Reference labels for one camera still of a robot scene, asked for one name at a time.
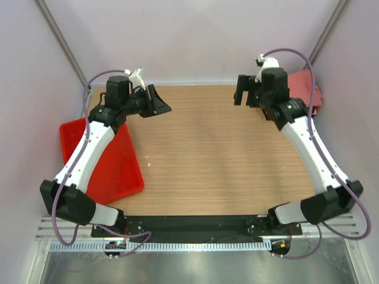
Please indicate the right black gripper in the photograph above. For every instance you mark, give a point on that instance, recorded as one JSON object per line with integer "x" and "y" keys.
{"x": 242, "y": 86}

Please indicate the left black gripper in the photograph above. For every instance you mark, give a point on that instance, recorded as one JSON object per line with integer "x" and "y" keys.
{"x": 157, "y": 106}

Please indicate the pink t shirt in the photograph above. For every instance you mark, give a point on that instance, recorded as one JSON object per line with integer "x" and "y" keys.
{"x": 299, "y": 84}

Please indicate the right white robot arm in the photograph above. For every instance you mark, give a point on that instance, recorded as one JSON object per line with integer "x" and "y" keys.
{"x": 330, "y": 184}

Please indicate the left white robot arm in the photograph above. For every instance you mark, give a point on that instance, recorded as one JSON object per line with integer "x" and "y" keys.
{"x": 65, "y": 196}

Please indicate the red plastic tray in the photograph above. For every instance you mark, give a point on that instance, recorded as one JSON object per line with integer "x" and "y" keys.
{"x": 117, "y": 174}

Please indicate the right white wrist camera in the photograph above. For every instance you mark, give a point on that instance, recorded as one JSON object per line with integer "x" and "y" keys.
{"x": 264, "y": 63}

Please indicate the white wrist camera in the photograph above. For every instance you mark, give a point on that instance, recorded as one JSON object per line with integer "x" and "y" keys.
{"x": 264, "y": 63}
{"x": 136, "y": 78}

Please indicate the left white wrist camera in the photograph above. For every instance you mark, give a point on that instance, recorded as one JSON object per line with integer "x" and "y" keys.
{"x": 136, "y": 78}

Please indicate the right aluminium frame post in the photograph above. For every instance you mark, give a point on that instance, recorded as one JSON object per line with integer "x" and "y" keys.
{"x": 329, "y": 28}

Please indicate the aluminium frame post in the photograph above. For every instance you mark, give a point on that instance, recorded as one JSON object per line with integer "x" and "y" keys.
{"x": 329, "y": 28}
{"x": 58, "y": 35}

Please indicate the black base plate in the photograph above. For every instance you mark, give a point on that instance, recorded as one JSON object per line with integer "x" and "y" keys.
{"x": 204, "y": 229}

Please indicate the left aluminium frame post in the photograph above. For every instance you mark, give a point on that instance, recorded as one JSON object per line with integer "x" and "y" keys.
{"x": 58, "y": 35}

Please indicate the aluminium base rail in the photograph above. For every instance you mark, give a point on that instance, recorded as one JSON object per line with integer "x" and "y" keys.
{"x": 345, "y": 224}

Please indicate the slotted cable duct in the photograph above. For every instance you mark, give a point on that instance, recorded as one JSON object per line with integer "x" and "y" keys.
{"x": 117, "y": 247}

